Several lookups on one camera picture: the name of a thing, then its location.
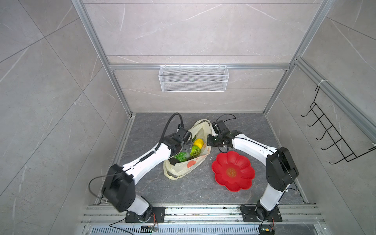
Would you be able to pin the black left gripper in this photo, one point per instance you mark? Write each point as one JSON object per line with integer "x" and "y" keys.
{"x": 188, "y": 145}

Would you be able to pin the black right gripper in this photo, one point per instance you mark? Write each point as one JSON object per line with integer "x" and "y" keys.
{"x": 209, "y": 142}

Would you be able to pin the cream printed plastic bag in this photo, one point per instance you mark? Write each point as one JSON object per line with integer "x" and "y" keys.
{"x": 173, "y": 169}

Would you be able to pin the red flower-shaped plate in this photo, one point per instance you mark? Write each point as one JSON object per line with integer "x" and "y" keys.
{"x": 233, "y": 171}

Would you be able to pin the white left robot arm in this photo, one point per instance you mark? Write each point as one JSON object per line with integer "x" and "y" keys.
{"x": 120, "y": 182}

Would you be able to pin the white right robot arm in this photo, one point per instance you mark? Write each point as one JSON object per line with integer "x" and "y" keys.
{"x": 280, "y": 171}

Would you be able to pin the yellow fake fruit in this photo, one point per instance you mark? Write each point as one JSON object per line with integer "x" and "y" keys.
{"x": 198, "y": 143}

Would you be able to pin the green fake custard apple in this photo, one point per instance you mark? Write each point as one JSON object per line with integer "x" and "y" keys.
{"x": 195, "y": 152}

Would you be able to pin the green fake grape bunch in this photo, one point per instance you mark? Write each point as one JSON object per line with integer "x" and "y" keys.
{"x": 182, "y": 157}

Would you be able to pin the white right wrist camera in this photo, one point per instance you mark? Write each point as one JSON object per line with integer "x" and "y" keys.
{"x": 220, "y": 128}

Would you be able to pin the white wire mesh basket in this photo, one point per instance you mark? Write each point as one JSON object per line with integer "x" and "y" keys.
{"x": 174, "y": 79}

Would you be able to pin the black wire hook rack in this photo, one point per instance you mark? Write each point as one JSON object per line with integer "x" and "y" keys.
{"x": 337, "y": 141}

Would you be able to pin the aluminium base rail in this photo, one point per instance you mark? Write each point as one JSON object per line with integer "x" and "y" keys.
{"x": 227, "y": 219}

